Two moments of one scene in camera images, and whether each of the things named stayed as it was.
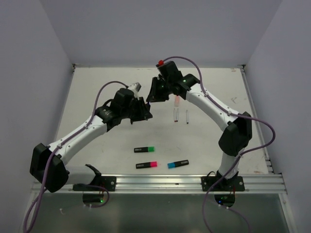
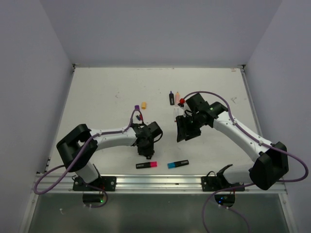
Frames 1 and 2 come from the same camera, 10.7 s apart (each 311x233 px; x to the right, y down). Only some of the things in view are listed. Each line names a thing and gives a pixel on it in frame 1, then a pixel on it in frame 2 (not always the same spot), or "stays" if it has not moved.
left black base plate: [109, 182] stays
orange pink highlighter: [177, 100] stays
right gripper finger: [161, 95] to [192, 132]
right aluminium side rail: [266, 153] stays
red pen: [175, 119] stays
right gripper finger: [153, 95] to [181, 123]
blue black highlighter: [178, 163] stays
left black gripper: [142, 108] to [150, 150]
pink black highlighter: [151, 164] stays
